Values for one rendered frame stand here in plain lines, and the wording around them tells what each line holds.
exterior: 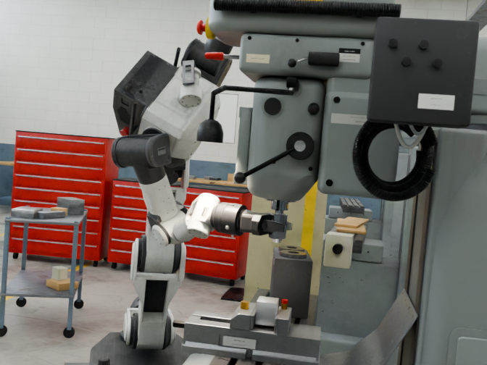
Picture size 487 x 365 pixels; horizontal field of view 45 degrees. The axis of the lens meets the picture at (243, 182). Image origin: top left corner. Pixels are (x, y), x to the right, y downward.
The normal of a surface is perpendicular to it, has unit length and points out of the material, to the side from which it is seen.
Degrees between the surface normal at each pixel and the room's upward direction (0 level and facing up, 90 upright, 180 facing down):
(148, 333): 104
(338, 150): 90
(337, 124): 90
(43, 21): 90
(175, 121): 59
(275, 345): 90
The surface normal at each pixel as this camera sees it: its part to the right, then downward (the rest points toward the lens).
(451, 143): -0.17, 0.04
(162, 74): 0.23, -0.45
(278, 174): -0.18, 0.35
